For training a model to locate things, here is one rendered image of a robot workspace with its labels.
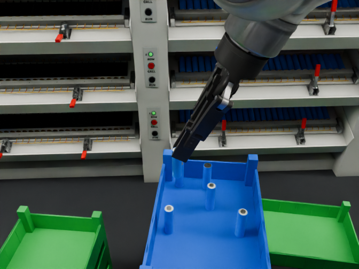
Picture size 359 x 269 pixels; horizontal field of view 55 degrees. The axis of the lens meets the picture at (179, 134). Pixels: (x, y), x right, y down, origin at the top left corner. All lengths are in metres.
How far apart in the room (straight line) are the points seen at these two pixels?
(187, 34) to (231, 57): 0.49
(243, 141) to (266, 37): 0.74
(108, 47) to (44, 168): 0.54
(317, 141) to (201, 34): 0.56
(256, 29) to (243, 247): 0.39
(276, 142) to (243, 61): 0.74
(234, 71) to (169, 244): 0.34
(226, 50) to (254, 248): 0.36
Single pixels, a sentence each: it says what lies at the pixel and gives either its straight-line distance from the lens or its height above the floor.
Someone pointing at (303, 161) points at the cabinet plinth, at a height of 0.04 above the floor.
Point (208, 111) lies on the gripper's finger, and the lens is 0.51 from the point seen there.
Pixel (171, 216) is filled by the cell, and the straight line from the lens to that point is 0.64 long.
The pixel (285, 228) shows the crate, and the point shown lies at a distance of 1.14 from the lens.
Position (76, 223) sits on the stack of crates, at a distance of 0.90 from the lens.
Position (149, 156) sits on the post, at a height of 0.12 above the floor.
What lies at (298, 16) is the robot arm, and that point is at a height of 0.72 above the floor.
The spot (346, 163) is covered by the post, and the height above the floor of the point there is 0.06.
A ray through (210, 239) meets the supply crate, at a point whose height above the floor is 0.32.
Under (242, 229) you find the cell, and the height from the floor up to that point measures 0.35.
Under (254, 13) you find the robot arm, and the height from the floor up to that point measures 0.78.
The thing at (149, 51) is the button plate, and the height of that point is 0.49.
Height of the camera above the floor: 0.86
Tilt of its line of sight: 36 degrees down
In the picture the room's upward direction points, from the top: straight up
